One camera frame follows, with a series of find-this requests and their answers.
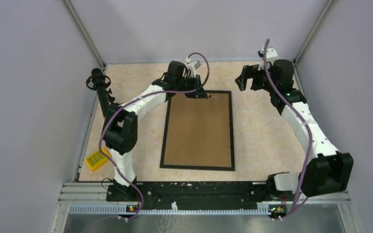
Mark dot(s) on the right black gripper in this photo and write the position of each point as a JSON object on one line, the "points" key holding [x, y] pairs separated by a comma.
{"points": [[252, 72]]}

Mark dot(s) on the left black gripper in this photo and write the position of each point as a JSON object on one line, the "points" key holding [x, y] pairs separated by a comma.
{"points": [[196, 84]]}

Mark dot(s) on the black picture frame brown backing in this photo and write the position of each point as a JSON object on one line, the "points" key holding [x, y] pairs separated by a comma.
{"points": [[199, 133]]}

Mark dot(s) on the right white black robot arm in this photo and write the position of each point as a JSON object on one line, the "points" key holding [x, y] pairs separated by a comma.
{"points": [[325, 170]]}

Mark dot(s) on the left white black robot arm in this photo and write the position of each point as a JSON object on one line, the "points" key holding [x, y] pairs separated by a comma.
{"points": [[120, 130]]}

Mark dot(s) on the black microphone orange tip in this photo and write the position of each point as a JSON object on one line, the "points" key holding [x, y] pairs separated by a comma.
{"points": [[99, 82]]}

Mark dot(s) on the yellow screw bit box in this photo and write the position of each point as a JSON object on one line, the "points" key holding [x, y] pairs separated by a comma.
{"points": [[95, 161]]}

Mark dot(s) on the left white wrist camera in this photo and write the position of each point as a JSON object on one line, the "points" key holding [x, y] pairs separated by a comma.
{"points": [[192, 67]]}

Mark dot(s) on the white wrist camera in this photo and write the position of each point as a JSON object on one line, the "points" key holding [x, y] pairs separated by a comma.
{"points": [[267, 55], [192, 67]]}

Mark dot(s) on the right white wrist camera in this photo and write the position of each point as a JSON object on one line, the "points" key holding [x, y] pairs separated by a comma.
{"points": [[267, 55]]}

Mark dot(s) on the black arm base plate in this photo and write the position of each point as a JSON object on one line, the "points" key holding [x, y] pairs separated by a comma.
{"points": [[243, 190]]}

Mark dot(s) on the white slotted cable duct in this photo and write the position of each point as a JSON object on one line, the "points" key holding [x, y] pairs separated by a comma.
{"points": [[123, 209]]}

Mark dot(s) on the aluminium front rail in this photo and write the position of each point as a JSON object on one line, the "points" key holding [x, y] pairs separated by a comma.
{"points": [[94, 192]]}

